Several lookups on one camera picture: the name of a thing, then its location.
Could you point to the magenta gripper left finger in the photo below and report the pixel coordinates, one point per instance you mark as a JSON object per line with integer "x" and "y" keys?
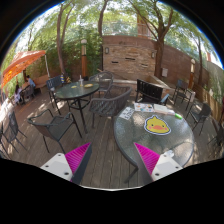
{"x": 70, "y": 166}

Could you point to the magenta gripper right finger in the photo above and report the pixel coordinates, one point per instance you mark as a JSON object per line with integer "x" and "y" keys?
{"x": 153, "y": 166}

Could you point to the round glass table near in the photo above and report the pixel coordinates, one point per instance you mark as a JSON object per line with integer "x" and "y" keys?
{"x": 127, "y": 132}

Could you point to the round glass table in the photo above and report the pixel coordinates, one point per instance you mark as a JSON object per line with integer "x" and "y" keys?
{"x": 75, "y": 94}
{"x": 127, "y": 132}

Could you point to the grey chair front left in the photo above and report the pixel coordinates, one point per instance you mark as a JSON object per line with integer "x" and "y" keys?
{"x": 56, "y": 127}

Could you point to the green marker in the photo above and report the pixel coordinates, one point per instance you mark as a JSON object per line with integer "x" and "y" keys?
{"x": 178, "y": 116}

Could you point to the white booklet on table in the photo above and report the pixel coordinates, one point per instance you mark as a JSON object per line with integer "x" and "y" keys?
{"x": 163, "y": 109}

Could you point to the white paper sheet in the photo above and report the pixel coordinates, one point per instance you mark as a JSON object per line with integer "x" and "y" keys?
{"x": 127, "y": 113}

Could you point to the open magazine on table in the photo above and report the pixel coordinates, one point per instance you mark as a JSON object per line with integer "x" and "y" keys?
{"x": 142, "y": 107}

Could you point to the black chair left edge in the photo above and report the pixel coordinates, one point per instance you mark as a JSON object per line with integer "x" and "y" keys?
{"x": 10, "y": 132}

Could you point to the grey chair right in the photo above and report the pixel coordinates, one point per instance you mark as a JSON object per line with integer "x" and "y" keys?
{"x": 202, "y": 115}

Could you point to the grey wicker chair centre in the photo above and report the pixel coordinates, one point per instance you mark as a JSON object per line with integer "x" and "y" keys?
{"x": 113, "y": 101}

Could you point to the round glass table far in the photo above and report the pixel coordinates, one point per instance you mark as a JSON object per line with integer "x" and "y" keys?
{"x": 75, "y": 94}

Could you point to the black bench chair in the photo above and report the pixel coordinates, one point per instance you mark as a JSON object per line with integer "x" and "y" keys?
{"x": 149, "y": 93}

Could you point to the black chair far right back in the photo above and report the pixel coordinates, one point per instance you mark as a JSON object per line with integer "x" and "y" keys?
{"x": 180, "y": 90}

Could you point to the yellow plate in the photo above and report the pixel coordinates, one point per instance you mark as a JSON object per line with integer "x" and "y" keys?
{"x": 88, "y": 85}

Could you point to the dark chair far left table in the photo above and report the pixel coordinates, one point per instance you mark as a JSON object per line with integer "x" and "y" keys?
{"x": 53, "y": 84}

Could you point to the grey chair behind far table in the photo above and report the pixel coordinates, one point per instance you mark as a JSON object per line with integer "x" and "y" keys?
{"x": 104, "y": 79}

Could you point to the seated person in blue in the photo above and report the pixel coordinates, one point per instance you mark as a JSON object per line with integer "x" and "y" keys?
{"x": 31, "y": 82}

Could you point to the orange patio umbrella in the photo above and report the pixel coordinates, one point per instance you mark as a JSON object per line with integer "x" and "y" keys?
{"x": 19, "y": 63}

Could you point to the wooden lamp post left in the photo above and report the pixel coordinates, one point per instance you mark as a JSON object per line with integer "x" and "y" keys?
{"x": 84, "y": 59}

